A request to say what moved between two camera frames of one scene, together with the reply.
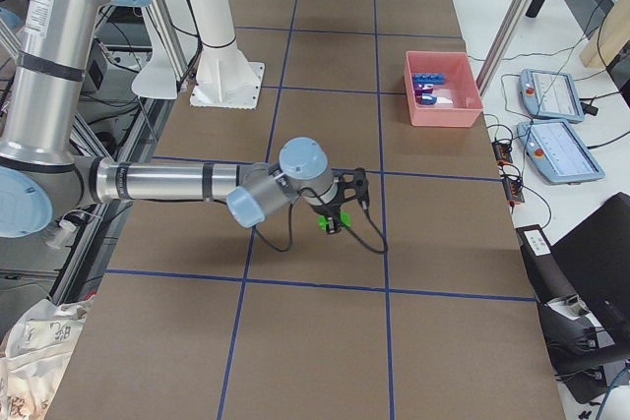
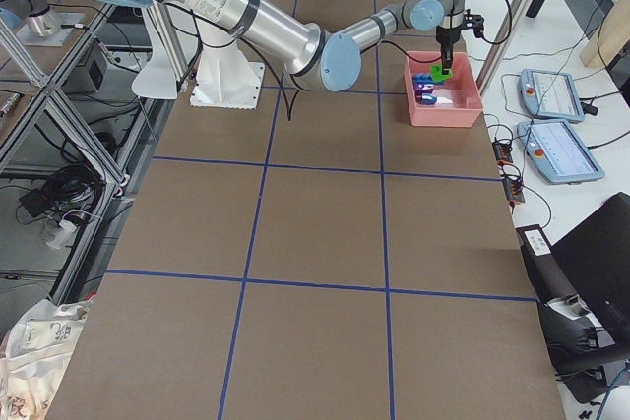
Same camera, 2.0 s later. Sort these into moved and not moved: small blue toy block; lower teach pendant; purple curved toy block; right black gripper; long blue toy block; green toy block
Moved: right black gripper; green toy block
Not moved: lower teach pendant; long blue toy block; purple curved toy block; small blue toy block
